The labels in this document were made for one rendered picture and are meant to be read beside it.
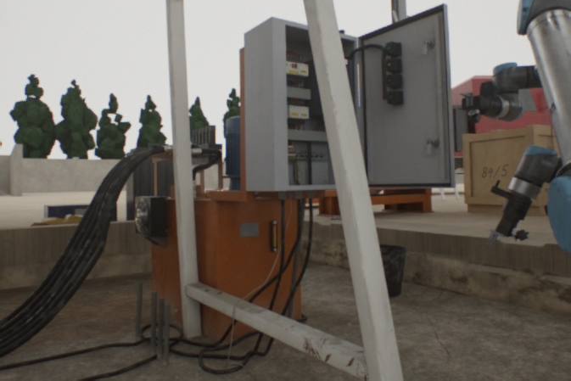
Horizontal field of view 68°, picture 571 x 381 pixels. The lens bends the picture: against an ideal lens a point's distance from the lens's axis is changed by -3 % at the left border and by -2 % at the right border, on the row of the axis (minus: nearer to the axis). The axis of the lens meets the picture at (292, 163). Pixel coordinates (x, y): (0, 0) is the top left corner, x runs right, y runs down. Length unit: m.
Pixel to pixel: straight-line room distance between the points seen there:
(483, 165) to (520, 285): 2.15
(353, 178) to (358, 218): 0.10
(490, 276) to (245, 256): 1.39
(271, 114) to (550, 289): 1.70
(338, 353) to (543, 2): 1.04
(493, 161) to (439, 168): 3.04
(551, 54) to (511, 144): 3.26
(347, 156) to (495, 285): 1.77
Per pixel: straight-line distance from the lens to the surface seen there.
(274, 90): 1.50
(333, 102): 1.09
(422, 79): 1.58
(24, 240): 3.52
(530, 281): 2.61
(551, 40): 1.21
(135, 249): 3.65
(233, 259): 1.97
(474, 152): 4.67
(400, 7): 8.77
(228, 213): 1.94
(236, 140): 2.28
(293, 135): 1.67
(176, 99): 1.99
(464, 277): 2.78
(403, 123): 1.61
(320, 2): 1.20
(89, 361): 1.98
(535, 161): 1.55
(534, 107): 11.70
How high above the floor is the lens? 0.67
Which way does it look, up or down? 3 degrees up
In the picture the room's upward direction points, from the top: 1 degrees counter-clockwise
